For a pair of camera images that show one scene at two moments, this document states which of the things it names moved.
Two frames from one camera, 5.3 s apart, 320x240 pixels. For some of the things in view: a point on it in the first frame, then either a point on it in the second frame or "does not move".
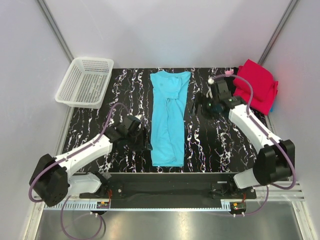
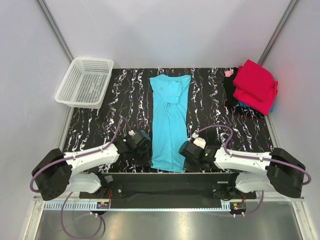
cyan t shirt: [169, 90] does not move
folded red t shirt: [265, 88] does not move
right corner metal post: [278, 31] does not move
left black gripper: [144, 144] to [146, 161]
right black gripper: [199, 99] to [188, 167]
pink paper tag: [228, 73] does not move
